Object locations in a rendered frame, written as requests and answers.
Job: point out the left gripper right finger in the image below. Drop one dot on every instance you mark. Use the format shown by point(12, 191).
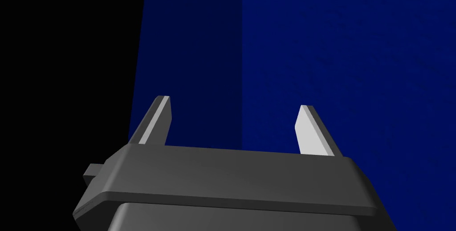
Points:
point(313, 135)

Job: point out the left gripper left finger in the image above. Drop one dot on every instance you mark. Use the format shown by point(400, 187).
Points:
point(156, 124)

